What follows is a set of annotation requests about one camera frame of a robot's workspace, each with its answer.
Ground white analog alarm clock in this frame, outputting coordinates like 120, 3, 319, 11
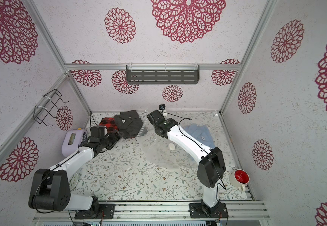
69, 172, 79, 191

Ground dark grey wall shelf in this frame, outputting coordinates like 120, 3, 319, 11
126, 65, 200, 85

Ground clear plastic vacuum bag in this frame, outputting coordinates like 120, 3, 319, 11
136, 111, 235, 181

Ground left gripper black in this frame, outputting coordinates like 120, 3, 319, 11
100, 129, 124, 151

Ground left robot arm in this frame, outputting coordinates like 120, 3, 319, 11
28, 126, 122, 218

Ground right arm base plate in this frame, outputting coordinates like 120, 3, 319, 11
189, 202, 228, 218

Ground dark grey folded shirt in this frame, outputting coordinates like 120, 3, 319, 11
114, 110, 147, 139

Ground white mug red inside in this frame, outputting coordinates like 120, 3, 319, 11
229, 169, 250, 192

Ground red black plaid shirt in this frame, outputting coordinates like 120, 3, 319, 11
99, 117, 119, 133

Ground light blue shirt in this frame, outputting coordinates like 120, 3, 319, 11
183, 124, 215, 149

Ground white vacuum bag valve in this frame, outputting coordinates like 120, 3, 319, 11
169, 143, 176, 151

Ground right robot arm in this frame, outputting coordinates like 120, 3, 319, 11
147, 110, 226, 209

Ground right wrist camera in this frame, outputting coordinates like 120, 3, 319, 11
159, 104, 166, 111

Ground black wire wall rack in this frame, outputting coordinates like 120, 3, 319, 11
32, 89, 69, 127

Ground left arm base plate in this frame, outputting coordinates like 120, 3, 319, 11
74, 203, 116, 220

